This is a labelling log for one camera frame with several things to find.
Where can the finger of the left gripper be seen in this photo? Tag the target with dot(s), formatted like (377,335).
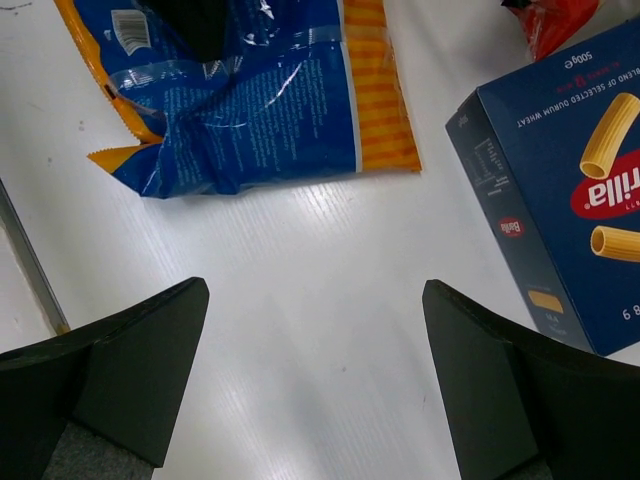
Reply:
(199,25)

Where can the blue Barilla rigatoni box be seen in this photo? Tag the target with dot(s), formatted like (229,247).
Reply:
(552,153)

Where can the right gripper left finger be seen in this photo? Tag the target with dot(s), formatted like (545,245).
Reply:
(101,401)

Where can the blue and orange pasta bag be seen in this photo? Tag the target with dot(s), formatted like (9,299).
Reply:
(304,90)

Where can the red spaghetti pack right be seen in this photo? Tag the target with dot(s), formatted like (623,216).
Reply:
(547,24)

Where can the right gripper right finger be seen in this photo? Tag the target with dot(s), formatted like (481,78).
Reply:
(520,405)

